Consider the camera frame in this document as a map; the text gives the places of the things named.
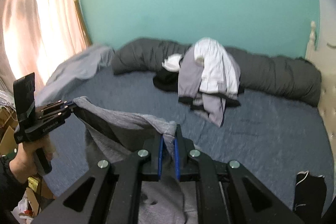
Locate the light grey blanket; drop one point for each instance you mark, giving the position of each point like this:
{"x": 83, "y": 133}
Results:
{"x": 76, "y": 69}

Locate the pink curtain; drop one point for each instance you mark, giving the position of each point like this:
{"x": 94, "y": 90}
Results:
{"x": 39, "y": 16}

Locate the dark grey rolled duvet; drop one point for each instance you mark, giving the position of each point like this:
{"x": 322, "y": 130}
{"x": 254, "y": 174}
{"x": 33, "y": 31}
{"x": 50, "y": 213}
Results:
{"x": 275, "y": 74}

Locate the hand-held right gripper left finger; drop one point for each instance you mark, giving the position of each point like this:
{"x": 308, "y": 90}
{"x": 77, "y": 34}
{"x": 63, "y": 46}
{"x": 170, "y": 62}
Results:
{"x": 160, "y": 158}

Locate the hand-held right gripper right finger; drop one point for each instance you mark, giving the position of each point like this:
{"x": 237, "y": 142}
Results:
{"x": 177, "y": 158}

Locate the blue bed sheet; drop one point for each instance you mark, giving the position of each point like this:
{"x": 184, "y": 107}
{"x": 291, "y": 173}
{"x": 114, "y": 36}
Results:
{"x": 262, "y": 129}

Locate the cream buttoned shirt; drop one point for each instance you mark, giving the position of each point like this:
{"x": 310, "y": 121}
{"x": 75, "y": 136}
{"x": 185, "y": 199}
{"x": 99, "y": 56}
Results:
{"x": 218, "y": 66}

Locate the wooden window frame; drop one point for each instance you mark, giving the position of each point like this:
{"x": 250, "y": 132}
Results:
{"x": 84, "y": 24}

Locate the person's left forearm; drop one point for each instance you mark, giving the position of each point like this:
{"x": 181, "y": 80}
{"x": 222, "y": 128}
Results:
{"x": 10, "y": 192}

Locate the person's left hand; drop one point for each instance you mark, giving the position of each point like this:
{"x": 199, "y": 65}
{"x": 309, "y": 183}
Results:
{"x": 23, "y": 163}

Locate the grey knit sweater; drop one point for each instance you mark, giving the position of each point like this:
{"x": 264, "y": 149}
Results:
{"x": 118, "y": 119}

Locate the grey jacket with black cuffs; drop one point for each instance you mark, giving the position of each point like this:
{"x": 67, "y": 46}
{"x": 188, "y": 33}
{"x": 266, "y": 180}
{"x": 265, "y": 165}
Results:
{"x": 189, "y": 74}

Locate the white plastic bag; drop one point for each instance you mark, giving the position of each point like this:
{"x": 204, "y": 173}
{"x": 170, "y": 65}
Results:
{"x": 25, "y": 207}

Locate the white garment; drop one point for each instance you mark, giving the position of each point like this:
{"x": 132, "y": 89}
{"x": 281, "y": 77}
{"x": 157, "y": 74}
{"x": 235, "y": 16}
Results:
{"x": 172, "y": 62}

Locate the cream tufted headboard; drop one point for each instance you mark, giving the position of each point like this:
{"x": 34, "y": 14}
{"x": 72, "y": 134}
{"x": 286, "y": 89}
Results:
{"x": 326, "y": 82}

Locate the black garment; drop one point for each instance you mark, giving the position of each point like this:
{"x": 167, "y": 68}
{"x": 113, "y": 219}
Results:
{"x": 165, "y": 81}

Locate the cardboard box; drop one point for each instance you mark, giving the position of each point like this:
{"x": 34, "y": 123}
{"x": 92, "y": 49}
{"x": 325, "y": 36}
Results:
{"x": 6, "y": 137}

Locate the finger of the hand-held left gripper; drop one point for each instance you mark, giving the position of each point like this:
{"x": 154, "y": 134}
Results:
{"x": 55, "y": 105}
{"x": 56, "y": 113}

